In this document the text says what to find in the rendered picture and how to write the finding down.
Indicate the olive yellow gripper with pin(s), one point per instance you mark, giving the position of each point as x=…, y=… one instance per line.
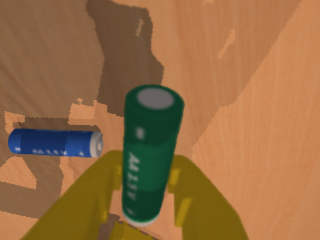
x=199, y=207

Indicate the blue aa battery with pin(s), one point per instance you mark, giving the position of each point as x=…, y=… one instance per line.
x=56, y=142

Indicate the green aa battery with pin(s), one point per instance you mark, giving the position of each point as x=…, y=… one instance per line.
x=152, y=121

